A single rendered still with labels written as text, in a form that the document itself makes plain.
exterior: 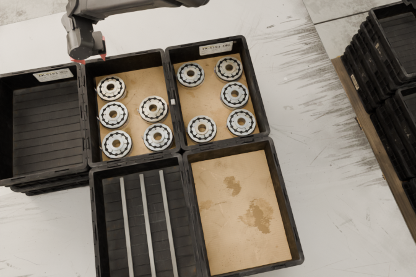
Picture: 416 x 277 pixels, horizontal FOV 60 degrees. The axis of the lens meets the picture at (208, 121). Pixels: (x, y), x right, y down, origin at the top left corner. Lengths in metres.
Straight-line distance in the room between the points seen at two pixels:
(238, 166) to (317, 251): 0.41
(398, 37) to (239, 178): 1.22
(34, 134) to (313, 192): 1.04
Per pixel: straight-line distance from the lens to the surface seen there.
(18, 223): 1.53
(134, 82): 1.41
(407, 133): 2.00
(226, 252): 1.23
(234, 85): 1.35
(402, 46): 2.10
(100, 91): 1.39
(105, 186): 1.30
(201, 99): 1.35
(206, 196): 1.24
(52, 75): 1.44
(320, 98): 1.56
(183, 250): 1.23
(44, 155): 1.40
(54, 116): 1.44
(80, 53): 1.02
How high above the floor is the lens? 2.06
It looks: 69 degrees down
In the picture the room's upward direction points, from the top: 1 degrees counter-clockwise
